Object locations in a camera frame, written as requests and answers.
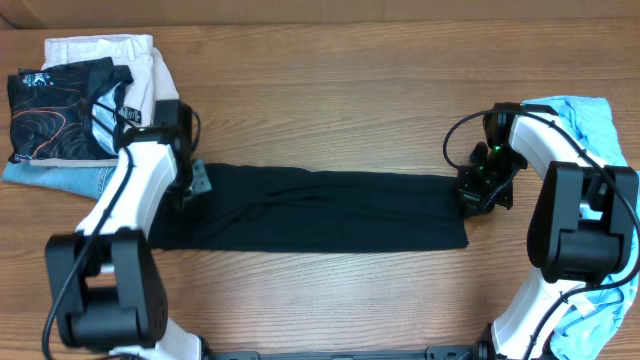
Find plain black t-shirt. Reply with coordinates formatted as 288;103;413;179
149;164;468;253

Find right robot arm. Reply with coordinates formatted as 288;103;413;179
427;103;639;359

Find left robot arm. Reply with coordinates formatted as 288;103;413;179
41;125;210;359

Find blue folded jeans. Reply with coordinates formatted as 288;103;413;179
2;163;115;199

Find beige folded trousers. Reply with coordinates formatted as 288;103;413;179
29;33;181;168

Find black patterned folded shirt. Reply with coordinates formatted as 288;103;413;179
7;57;133;166

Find light blue crumpled garment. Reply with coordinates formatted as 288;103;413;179
522;95;640;360

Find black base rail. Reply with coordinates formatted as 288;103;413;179
207;345;478;360

